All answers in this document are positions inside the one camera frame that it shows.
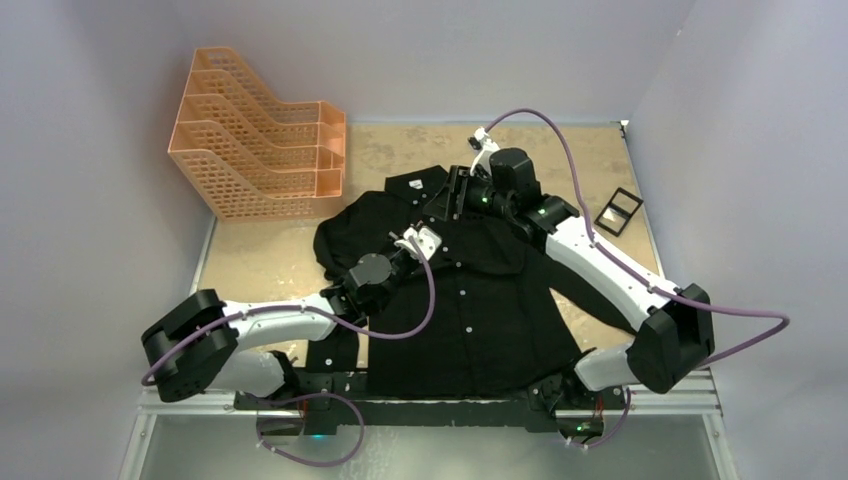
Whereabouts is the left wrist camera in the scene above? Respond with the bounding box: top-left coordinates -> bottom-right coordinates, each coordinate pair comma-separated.
393,225 -> 442,262

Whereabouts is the black button-up shirt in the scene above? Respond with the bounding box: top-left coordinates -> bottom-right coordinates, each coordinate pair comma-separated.
304,165 -> 637,399

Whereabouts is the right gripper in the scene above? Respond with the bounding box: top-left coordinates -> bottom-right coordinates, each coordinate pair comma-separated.
425,166 -> 516,224

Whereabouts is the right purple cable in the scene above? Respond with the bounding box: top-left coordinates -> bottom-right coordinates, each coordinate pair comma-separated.
483,108 -> 791,452

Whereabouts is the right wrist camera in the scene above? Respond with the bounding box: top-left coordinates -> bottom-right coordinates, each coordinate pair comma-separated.
467,127 -> 500,177

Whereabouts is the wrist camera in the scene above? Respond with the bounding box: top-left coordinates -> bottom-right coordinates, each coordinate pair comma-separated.
467,127 -> 500,177
393,225 -> 442,262

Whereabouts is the orange plastic file organizer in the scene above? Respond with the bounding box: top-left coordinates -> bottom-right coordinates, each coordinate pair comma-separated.
168,47 -> 347,222

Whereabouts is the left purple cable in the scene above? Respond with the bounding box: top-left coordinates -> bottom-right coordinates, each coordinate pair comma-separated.
140,235 -> 437,467

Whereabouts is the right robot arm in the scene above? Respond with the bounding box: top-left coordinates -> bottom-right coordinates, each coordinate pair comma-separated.
423,148 -> 715,407

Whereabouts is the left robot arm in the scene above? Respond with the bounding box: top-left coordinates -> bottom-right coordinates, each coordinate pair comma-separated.
141,226 -> 442,409

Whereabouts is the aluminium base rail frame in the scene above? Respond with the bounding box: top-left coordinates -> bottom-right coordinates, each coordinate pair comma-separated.
120,371 -> 738,479

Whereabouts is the purple cable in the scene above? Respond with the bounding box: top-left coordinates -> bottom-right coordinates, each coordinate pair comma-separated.
483,108 -> 791,452
140,235 -> 437,467

